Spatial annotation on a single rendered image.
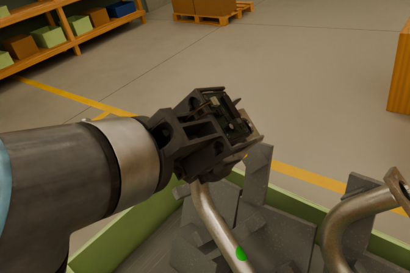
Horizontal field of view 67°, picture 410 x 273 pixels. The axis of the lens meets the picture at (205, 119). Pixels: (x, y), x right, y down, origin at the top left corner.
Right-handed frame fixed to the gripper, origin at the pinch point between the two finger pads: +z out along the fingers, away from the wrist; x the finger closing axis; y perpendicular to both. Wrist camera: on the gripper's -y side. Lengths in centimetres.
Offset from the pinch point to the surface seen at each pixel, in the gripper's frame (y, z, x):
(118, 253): -47.9, 4.6, -6.6
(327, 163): -54, 169, -23
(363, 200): 8.4, 5.2, -15.9
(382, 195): 10.8, 4.8, -16.1
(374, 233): 0.2, 24.0, -26.1
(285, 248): -11.2, 12.8, -20.4
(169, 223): -42.7, 18.1, -6.4
